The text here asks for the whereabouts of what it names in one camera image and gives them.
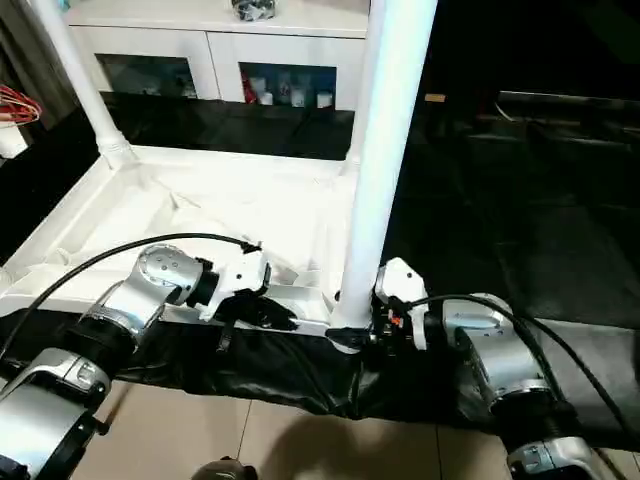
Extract white plastic table top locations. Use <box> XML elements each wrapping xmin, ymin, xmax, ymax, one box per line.
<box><xmin>0</xmin><ymin>145</ymin><xmax>366</xmax><ymax>341</ymax></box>

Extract white plastic table leg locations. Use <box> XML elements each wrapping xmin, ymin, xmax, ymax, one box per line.
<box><xmin>328</xmin><ymin>0</ymin><xmax>439</xmax><ymax>336</ymax></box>
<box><xmin>28</xmin><ymin>0</ymin><xmax>139</xmax><ymax>169</ymax></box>
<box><xmin>343</xmin><ymin>0</ymin><xmax>389</xmax><ymax>176</ymax></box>

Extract black work mat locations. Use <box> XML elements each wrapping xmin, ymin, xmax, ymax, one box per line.
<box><xmin>0</xmin><ymin>92</ymin><xmax>640</xmax><ymax>451</ymax></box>

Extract white glass-door cabinet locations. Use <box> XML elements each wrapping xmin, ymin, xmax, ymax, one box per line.
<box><xmin>62</xmin><ymin>0</ymin><xmax>373</xmax><ymax>111</ymax></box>

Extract gray metal parts pile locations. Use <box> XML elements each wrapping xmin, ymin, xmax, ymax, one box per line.
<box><xmin>232</xmin><ymin>0</ymin><xmax>277</xmax><ymax>23</ymax></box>

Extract red cable bundle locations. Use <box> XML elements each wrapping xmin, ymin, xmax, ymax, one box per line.
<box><xmin>0</xmin><ymin>85</ymin><xmax>43</xmax><ymax>126</ymax></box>

